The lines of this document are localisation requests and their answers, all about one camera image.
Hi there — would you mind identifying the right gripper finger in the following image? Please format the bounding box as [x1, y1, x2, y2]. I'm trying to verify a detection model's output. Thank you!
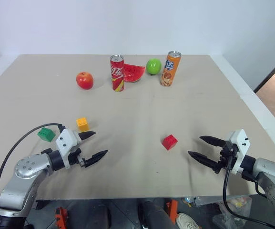
[199, 135, 226, 147]
[187, 150, 220, 172]

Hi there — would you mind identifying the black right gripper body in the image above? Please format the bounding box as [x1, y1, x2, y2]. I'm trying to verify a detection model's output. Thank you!
[214, 140, 238, 174]

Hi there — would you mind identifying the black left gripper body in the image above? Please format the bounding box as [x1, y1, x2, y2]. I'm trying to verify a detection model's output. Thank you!
[68, 147, 86, 168]

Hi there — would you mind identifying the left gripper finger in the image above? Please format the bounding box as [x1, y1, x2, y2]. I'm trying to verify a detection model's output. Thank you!
[83, 149, 109, 168]
[78, 131, 97, 142]

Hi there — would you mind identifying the yellow toy block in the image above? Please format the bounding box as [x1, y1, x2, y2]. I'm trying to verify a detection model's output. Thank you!
[76, 117, 91, 132]

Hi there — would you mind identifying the green toy block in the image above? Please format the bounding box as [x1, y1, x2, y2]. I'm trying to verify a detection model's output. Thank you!
[37, 127, 57, 143]

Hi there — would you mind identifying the red toy block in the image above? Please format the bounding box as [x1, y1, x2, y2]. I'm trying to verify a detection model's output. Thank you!
[161, 134, 179, 151]

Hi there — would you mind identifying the red apple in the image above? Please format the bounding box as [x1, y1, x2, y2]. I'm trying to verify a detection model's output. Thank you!
[76, 72, 94, 91]

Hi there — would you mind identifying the beige table cover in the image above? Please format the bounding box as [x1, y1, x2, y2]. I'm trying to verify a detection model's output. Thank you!
[0, 54, 275, 200]

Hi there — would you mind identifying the clear plastic bag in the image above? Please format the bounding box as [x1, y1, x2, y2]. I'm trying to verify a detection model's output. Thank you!
[212, 195, 256, 229]

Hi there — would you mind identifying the orange clamp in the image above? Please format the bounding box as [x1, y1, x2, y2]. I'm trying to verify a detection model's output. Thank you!
[165, 199, 179, 225]
[54, 206, 68, 229]

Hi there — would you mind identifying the white shoe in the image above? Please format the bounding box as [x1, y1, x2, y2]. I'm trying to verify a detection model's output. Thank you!
[176, 212, 200, 229]

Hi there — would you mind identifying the red cola can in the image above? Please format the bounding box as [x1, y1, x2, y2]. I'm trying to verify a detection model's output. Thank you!
[110, 54, 125, 93]

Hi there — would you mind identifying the dark rounded shape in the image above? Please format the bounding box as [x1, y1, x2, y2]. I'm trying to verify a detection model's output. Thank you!
[138, 198, 176, 229]

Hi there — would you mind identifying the watermelon slice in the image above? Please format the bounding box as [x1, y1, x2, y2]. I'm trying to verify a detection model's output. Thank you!
[123, 63, 146, 83]

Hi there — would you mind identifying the orange soda can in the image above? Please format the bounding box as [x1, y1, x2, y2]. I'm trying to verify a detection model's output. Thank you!
[160, 50, 182, 88]

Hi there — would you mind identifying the green apple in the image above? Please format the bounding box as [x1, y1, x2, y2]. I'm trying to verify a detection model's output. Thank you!
[145, 57, 162, 76]

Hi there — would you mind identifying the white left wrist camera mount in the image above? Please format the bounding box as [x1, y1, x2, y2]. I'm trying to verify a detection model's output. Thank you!
[55, 128, 82, 169]

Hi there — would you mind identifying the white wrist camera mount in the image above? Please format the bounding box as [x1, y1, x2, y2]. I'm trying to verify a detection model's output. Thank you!
[55, 128, 82, 169]
[224, 129, 252, 175]

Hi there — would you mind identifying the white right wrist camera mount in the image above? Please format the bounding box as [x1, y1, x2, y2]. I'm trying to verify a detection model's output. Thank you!
[224, 129, 252, 175]

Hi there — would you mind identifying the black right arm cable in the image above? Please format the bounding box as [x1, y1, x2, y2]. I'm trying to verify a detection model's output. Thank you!
[222, 147, 275, 229]

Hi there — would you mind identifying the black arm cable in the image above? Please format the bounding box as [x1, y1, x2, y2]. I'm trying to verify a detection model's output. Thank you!
[222, 147, 275, 229]
[0, 123, 65, 206]

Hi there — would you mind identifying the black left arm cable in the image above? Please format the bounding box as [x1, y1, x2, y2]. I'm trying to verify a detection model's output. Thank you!
[0, 123, 65, 206]

